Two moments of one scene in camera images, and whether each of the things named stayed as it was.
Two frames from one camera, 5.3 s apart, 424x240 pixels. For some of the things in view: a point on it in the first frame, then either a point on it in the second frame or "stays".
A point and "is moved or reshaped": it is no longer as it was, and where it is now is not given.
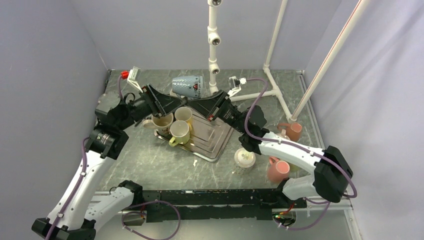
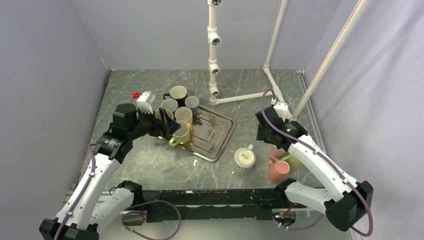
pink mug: x=278 y=170 stays
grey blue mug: x=190 y=86 is moved or reshaped
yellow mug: x=184 y=114 stays
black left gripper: x=160 y=104 → x=170 y=125
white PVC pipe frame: x=214 y=39 stays
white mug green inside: x=244 y=161 stays
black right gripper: x=212 y=106 → x=261 y=135
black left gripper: x=219 y=204 stays
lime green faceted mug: x=180 y=130 stays
